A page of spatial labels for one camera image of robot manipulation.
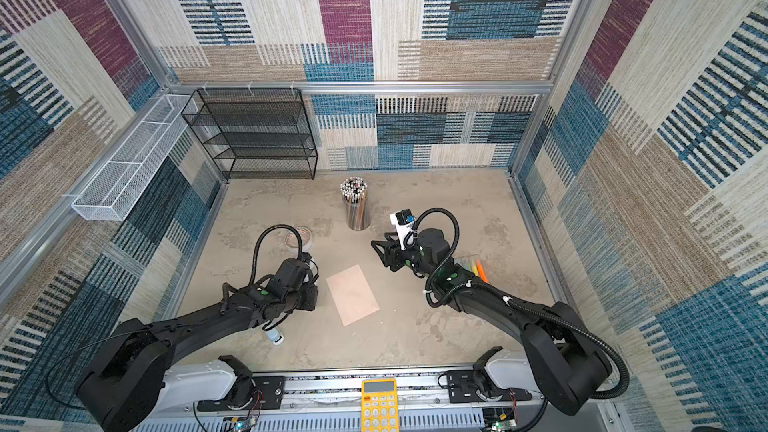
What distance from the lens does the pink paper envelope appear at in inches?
34.7

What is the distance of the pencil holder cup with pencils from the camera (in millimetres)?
930

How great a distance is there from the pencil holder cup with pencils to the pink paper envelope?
0.15m
